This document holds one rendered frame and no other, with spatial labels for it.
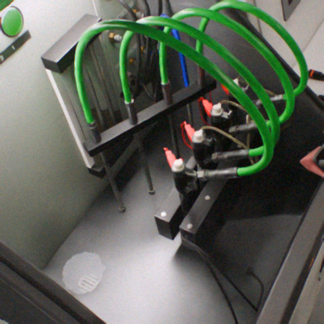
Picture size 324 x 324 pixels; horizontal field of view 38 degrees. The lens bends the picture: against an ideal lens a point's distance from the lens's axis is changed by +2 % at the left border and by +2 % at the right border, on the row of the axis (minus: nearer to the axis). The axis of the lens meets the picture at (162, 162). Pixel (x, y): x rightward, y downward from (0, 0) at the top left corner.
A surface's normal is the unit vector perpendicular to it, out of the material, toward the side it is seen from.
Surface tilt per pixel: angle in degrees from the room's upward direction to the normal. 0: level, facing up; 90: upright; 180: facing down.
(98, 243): 0
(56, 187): 90
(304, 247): 0
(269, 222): 0
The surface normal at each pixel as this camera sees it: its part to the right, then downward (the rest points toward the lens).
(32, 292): 0.48, -0.23
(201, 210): -0.13, -0.62
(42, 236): 0.85, 0.33
